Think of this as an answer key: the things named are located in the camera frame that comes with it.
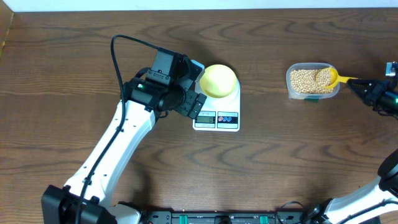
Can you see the yellow plastic measuring scoop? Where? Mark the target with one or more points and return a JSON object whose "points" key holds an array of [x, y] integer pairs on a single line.
{"points": [[328, 78]]}

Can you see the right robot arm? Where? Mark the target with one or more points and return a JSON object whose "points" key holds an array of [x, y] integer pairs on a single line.
{"points": [[380, 195]]}

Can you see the yellow plastic bowl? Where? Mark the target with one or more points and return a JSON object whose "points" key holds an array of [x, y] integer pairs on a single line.
{"points": [[218, 81]]}

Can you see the clear container of soybeans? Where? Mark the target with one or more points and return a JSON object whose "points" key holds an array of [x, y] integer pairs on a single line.
{"points": [[301, 83]]}

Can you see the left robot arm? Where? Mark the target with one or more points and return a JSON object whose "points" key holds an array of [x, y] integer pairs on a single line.
{"points": [[149, 96]]}

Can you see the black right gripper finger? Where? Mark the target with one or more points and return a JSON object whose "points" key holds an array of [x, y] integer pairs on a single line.
{"points": [[363, 91], [361, 82]]}

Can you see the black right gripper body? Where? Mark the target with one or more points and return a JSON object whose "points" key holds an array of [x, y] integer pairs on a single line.
{"points": [[385, 97]]}

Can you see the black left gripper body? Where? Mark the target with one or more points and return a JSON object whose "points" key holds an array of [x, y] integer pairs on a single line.
{"points": [[175, 84]]}

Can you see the white digital kitchen scale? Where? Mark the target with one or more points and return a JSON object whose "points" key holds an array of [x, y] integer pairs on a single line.
{"points": [[220, 114]]}

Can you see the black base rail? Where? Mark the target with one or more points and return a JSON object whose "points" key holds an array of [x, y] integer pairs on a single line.
{"points": [[167, 217]]}

